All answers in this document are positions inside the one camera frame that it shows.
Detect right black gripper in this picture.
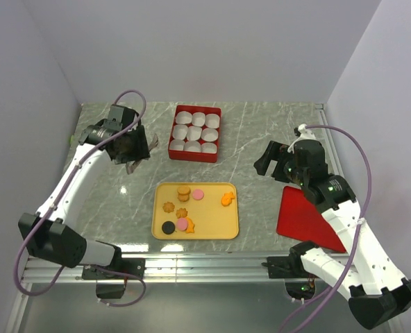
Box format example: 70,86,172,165
253,140,308,187

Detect metal tongs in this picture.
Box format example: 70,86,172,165
125,134,159,175

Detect round tan cookie top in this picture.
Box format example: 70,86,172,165
177,185,191,196

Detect round tan cookie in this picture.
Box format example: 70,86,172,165
177,185,191,196
178,194,190,203

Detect pink round cookie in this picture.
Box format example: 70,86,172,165
191,189,205,200
176,218,189,231

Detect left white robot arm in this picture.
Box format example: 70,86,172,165
18,105,150,279

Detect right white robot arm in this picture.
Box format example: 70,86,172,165
254,139,411,330

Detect white paper cup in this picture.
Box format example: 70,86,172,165
169,139,185,151
183,141,201,153
205,113,221,129
201,142,217,154
186,126,202,142
201,128,219,142
172,124,188,140
192,112,206,128
175,111,192,125

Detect red box lid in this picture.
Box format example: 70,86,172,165
276,186,346,253

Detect orange fish cookie right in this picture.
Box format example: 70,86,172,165
221,191,235,207

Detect orange fish cookie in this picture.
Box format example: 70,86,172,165
221,191,235,207
185,217,195,233

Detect red cookie box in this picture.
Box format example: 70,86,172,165
168,105,222,163

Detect flower cookie left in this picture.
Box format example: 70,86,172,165
162,202,176,213

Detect flower cookie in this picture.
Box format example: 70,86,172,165
176,208,188,219
162,202,176,213

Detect yellow tray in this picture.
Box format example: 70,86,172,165
151,182,239,240

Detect flower cookie right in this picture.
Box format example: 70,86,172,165
176,208,188,219

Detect black round cookie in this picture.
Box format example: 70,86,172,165
161,221,176,235

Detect orange fish cookie lower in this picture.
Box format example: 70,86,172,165
185,217,195,233

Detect aluminium rail right side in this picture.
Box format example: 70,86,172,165
314,103,344,177

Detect aluminium rail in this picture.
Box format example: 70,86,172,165
22,252,287,284
314,103,344,177

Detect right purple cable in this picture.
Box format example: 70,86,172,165
278,124,373,333

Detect purple cable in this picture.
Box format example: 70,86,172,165
278,124,373,333
13,89,147,308

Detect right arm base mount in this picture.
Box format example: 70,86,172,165
262,255,317,302

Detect aluminium rail front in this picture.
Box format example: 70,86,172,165
22,252,287,284

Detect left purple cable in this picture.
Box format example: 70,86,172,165
13,89,147,308

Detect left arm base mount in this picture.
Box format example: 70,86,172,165
81,258,146,300

